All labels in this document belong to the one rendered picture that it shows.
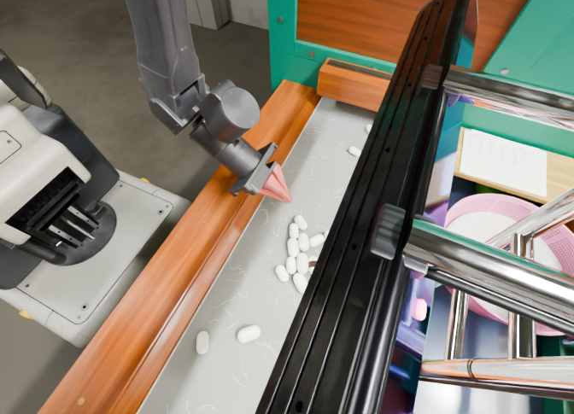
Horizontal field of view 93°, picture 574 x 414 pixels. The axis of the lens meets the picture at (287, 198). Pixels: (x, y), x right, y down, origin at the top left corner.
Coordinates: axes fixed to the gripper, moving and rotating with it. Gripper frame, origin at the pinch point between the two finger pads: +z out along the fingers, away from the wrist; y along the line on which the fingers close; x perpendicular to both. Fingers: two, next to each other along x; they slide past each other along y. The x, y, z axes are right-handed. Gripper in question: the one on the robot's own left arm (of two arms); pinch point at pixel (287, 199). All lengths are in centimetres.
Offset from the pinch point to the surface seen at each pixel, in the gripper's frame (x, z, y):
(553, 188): -28, 39, 28
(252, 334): 1.4, 6.7, -22.5
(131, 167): 135, -31, 26
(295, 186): 6.9, 4.0, 8.0
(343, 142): 3.3, 8.3, 25.1
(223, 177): 14.6, -8.8, 1.9
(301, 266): -0.5, 9.0, -9.0
